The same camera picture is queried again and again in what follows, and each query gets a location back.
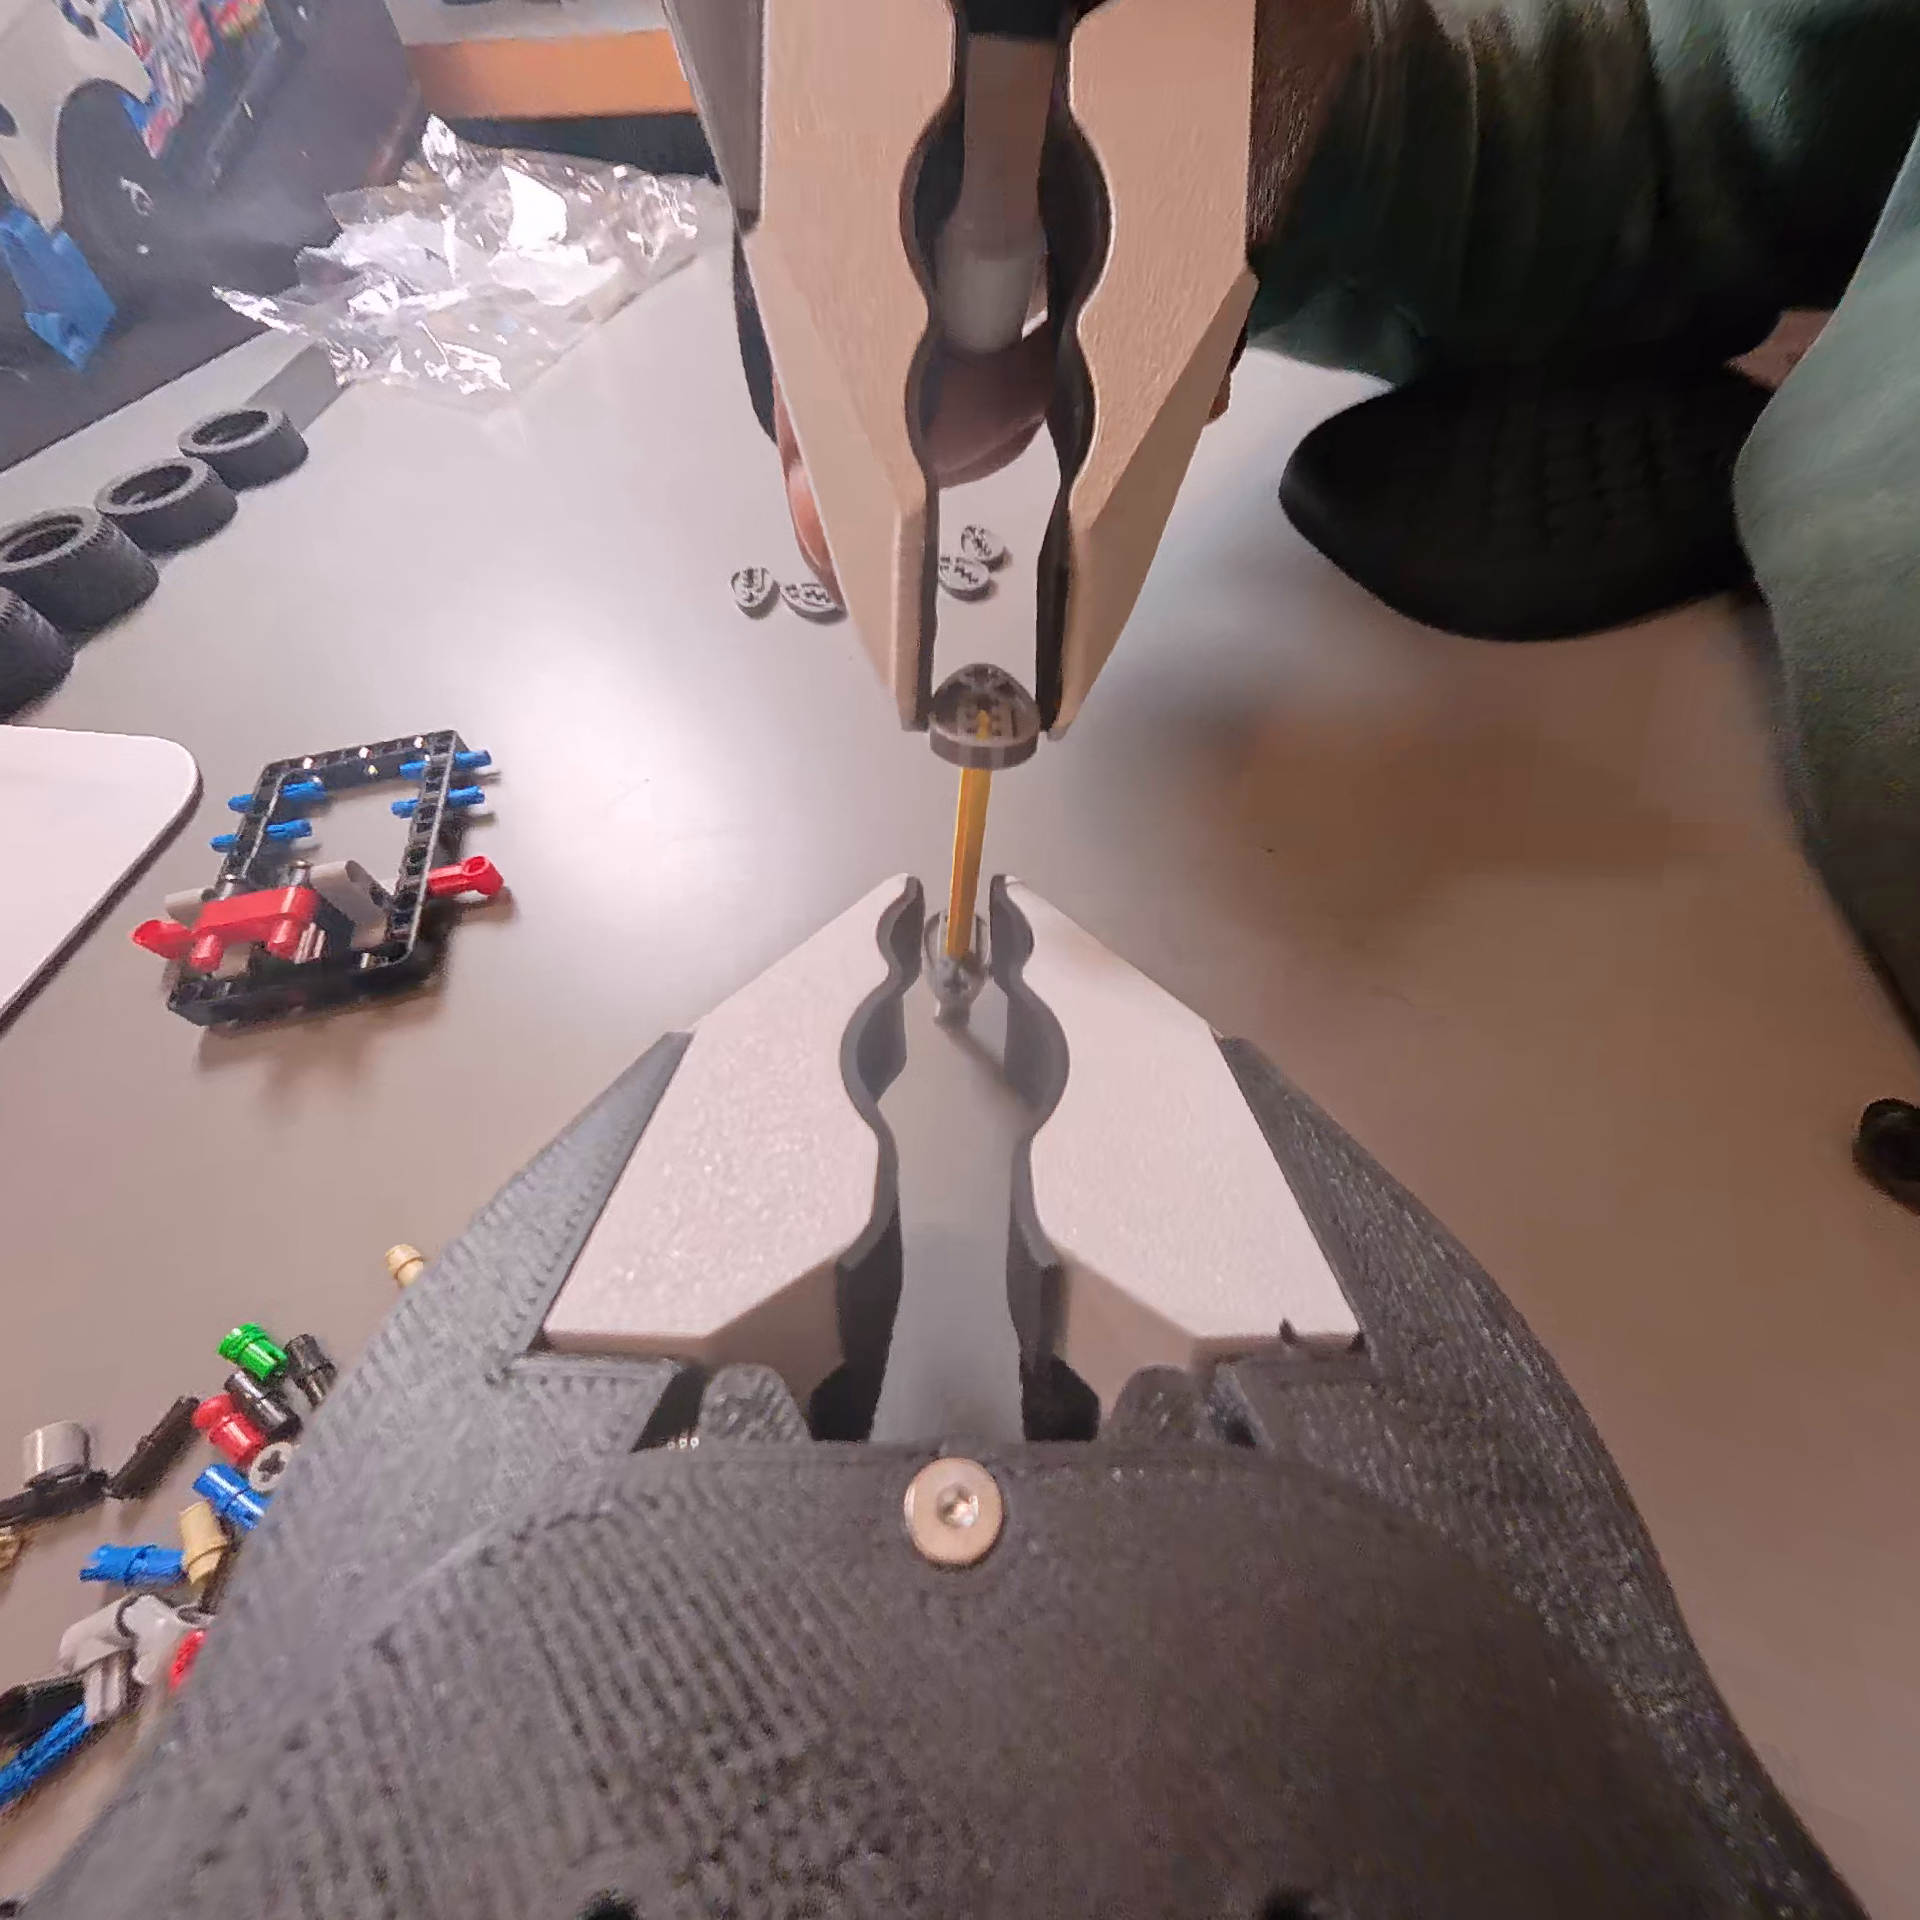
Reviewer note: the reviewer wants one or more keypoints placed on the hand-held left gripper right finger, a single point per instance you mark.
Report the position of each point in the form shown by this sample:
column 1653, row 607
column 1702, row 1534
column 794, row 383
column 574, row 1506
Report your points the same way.
column 1185, row 1184

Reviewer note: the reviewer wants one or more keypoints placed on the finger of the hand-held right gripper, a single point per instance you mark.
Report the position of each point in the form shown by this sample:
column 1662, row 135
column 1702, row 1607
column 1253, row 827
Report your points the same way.
column 840, row 225
column 1170, row 225

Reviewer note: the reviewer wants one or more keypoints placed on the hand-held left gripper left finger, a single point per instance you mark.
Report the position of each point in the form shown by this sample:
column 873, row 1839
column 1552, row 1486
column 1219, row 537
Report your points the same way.
column 721, row 1184

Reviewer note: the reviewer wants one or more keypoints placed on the cluster of grey lego discs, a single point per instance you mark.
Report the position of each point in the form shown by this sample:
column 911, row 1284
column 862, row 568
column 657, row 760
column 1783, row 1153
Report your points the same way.
column 810, row 594

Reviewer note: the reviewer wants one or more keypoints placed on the yellow lego axle assembly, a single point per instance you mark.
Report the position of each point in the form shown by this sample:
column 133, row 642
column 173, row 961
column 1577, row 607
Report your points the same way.
column 967, row 839

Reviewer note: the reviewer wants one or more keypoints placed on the grey lego disc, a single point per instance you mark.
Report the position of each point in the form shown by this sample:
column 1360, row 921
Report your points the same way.
column 984, row 721

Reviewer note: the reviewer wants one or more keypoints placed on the person's right forearm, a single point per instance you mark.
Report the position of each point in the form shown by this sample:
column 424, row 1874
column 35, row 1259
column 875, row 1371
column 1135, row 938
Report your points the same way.
column 1501, row 182

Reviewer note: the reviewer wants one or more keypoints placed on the black lego set box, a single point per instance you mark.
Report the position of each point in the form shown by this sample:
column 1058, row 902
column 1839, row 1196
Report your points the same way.
column 181, row 195

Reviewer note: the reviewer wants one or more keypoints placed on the pile of small lego pieces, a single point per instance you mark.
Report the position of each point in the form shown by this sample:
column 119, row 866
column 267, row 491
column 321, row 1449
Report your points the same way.
column 225, row 1424

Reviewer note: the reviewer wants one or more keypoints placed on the person's right hand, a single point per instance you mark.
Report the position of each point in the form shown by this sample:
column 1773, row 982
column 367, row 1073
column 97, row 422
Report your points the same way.
column 984, row 422

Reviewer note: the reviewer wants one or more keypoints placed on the orange edged table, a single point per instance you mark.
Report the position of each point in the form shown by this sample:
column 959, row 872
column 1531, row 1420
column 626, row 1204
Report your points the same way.
column 557, row 75

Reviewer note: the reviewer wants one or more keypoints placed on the clear plastic bag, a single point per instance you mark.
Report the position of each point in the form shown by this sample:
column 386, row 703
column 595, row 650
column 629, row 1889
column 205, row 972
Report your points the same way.
column 465, row 255

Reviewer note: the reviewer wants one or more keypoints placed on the white book stand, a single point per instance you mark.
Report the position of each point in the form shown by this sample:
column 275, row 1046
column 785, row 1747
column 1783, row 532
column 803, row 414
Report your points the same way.
column 75, row 856

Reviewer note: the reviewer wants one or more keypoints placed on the person's green sweatshirt torso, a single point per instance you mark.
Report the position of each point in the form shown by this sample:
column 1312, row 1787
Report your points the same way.
column 1830, row 674

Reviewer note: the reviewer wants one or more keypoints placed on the black lego frame assembly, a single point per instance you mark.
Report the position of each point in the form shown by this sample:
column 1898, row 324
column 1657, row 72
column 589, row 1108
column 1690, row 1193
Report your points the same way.
column 429, row 839

